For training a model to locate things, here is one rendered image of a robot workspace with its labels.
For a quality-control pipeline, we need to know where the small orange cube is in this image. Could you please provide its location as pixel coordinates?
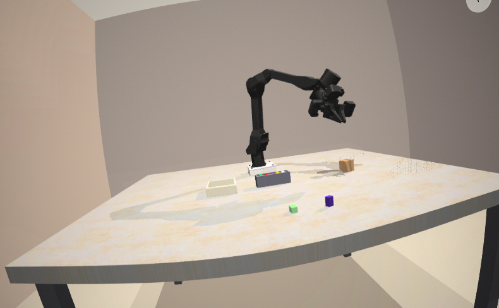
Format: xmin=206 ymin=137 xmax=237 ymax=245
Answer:
xmin=339 ymin=159 xmax=354 ymax=172

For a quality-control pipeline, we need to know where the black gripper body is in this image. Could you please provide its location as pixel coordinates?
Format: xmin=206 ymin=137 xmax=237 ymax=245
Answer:
xmin=308 ymin=93 xmax=356 ymax=117

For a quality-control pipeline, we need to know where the small purple block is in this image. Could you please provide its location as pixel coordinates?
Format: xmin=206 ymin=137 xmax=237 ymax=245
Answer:
xmin=325 ymin=196 xmax=334 ymax=207

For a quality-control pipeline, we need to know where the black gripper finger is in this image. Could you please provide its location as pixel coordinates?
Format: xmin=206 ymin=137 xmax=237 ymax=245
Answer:
xmin=323 ymin=104 xmax=342 ymax=123
xmin=337 ymin=104 xmax=346 ymax=123

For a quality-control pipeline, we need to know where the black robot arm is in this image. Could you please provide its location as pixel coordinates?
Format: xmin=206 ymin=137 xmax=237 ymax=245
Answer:
xmin=246 ymin=69 xmax=345 ymax=168

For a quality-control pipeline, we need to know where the small light green cube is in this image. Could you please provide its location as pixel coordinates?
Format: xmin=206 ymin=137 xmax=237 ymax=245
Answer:
xmin=289 ymin=204 xmax=298 ymax=214

